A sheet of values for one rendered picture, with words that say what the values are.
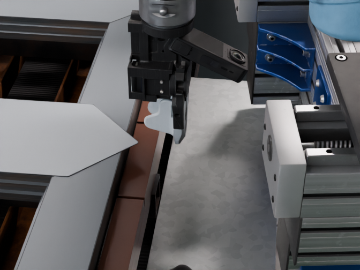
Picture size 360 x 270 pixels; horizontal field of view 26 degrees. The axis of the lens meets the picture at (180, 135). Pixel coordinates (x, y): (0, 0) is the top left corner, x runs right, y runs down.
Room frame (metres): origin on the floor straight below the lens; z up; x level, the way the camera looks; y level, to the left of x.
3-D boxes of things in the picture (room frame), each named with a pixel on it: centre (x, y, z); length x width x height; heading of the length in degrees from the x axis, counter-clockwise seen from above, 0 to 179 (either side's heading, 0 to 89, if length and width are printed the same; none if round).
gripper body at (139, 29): (0.92, 0.02, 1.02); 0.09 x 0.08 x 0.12; 83
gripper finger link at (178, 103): (0.89, 0.00, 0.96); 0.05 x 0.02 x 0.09; 173
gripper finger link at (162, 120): (0.90, 0.02, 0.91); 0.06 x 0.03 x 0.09; 83
